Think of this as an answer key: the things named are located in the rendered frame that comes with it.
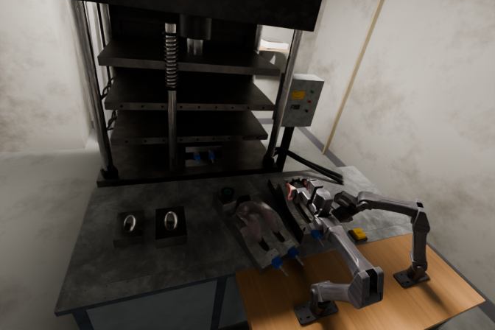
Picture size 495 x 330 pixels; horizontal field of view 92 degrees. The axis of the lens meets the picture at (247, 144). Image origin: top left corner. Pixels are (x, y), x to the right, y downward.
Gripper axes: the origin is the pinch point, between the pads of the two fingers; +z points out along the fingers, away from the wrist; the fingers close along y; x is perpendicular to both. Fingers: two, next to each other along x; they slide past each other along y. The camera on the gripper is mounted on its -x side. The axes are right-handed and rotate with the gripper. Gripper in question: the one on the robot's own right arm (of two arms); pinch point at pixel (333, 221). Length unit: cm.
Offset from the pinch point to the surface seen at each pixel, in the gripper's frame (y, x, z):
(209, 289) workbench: 63, 19, 39
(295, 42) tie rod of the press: 19, -96, -47
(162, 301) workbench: 86, 20, 42
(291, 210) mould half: 16.4, -12.3, 12.6
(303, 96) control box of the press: -10, -95, -10
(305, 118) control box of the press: -20, -88, 7
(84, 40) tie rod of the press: 130, -86, -26
